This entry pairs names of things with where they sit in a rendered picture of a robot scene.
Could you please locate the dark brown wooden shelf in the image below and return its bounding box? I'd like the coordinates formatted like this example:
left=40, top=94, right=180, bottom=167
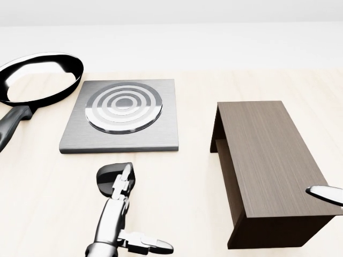
left=209, top=100, right=343, bottom=251

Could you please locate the flat grey stove plate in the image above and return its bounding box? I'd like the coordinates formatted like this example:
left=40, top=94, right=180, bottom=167
left=59, top=78, right=180, bottom=155

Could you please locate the round black stove knob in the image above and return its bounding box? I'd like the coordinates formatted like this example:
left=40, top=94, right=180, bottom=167
left=96, top=162, right=138, bottom=198

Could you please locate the black frying pan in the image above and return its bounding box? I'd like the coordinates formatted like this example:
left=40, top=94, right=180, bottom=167
left=0, top=51, right=85, bottom=154

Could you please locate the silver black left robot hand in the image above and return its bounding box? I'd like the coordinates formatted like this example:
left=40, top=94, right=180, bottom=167
left=92, top=163, right=175, bottom=255

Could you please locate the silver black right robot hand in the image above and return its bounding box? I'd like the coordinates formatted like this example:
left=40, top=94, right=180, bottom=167
left=305, top=185, right=343, bottom=207

